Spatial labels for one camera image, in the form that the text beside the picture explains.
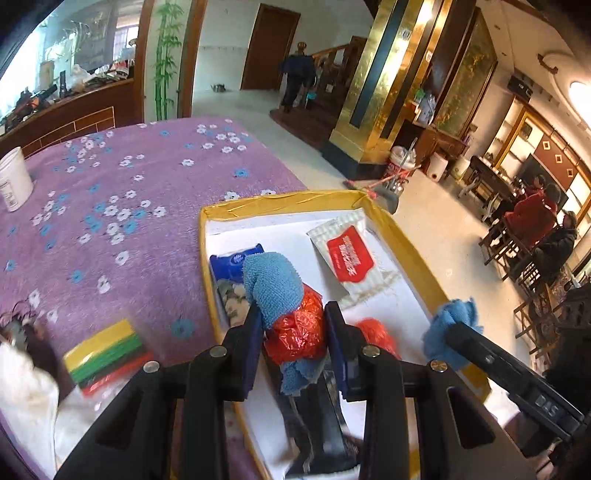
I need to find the black plastic packet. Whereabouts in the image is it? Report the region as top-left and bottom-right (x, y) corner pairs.
(277, 364), (365, 476)

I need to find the colourful sponge pack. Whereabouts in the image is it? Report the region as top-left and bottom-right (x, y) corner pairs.
(62, 318), (157, 400)

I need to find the brown wooden door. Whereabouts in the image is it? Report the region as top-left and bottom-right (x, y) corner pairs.
(240, 4), (301, 90)

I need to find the wooden cabinet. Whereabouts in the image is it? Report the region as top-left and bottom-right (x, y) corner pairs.
(397, 117), (468, 163)

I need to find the blue cloth with red bag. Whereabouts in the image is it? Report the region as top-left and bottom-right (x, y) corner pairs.
(242, 251), (324, 398)

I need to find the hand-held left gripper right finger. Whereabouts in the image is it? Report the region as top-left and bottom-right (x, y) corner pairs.
(323, 300), (536, 480)

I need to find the wooden chair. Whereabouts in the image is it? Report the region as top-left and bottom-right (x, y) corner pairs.
(515, 272), (560, 357)
(480, 217), (523, 278)

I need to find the small blue cloth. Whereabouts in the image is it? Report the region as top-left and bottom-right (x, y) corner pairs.
(422, 298), (485, 372)

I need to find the wooden display shelf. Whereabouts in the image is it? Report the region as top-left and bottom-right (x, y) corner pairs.
(480, 99), (591, 217)

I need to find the wooden staircase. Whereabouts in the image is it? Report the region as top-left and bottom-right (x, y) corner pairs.
(270, 36), (368, 148)

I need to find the ceiling light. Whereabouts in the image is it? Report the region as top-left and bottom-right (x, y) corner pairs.
(570, 80), (591, 112)

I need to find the red handle broom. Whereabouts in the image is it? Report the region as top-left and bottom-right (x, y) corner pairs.
(344, 164), (416, 197)

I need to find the white cloth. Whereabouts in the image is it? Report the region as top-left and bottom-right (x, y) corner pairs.
(0, 342), (100, 469)

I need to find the blue water bottle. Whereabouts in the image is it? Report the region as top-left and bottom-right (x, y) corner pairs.
(416, 90), (437, 123)

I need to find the green bamboo wall decal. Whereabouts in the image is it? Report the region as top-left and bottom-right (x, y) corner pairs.
(150, 2), (183, 123)

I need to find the wooden counter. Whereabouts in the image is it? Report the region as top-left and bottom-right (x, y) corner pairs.
(0, 76), (144, 160)

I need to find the red plastic bag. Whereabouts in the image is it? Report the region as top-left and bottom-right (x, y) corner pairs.
(355, 318), (402, 361)
(263, 286), (329, 367)

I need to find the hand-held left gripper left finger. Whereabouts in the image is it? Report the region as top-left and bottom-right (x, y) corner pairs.
(54, 300), (265, 480)

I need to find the red white bucket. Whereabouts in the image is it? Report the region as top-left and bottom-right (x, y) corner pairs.
(388, 145), (419, 185)

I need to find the yellow cardboard box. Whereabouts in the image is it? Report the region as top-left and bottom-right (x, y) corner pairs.
(198, 189), (492, 480)

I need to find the metal pot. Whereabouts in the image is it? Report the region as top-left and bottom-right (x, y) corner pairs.
(369, 180), (408, 214)

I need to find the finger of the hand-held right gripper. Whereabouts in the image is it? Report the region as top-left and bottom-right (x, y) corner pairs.
(444, 322), (537, 398)

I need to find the gold landscape wall panel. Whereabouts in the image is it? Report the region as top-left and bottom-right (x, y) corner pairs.
(434, 9), (499, 139)

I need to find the white red label wipe packet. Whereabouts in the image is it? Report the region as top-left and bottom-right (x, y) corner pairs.
(307, 210), (402, 308)

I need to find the dark wooden desk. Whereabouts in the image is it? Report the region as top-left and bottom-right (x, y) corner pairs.
(466, 156), (519, 217)

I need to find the gold pillar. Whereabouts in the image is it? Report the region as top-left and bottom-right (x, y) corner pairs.
(322, 0), (478, 181)

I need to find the blue tissue pack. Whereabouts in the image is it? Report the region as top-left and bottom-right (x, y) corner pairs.
(209, 244), (266, 330)

